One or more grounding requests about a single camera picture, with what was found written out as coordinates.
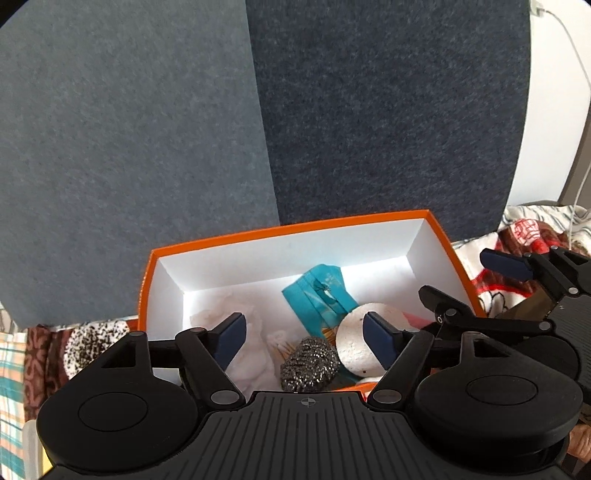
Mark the white round sponge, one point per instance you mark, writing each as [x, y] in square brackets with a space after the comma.
[364, 347]

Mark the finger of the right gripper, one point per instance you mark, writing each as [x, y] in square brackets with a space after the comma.
[453, 318]
[560, 272]

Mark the brown patterned cloth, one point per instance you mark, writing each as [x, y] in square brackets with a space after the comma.
[53, 357]

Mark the red floral blanket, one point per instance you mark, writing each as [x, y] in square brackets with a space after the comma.
[523, 229]

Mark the orange cardboard box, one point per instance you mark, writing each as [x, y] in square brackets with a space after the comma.
[384, 258]

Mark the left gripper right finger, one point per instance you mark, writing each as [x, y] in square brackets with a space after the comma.
[384, 340]

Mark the pink tissue pack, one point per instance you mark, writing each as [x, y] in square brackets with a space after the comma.
[417, 321]

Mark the steel wool scrubber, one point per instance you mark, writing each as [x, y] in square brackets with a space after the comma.
[311, 368]

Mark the plaid cloth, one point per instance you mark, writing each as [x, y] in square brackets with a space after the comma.
[13, 346]

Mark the white wall socket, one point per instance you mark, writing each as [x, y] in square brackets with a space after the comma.
[536, 8]

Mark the dark blue felt panel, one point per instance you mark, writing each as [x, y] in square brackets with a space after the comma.
[379, 106]

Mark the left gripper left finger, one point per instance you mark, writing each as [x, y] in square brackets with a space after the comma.
[229, 336]

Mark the grey felt panel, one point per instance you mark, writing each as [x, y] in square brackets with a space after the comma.
[125, 126]

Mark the teal patterned cloth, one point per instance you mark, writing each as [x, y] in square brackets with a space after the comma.
[319, 299]

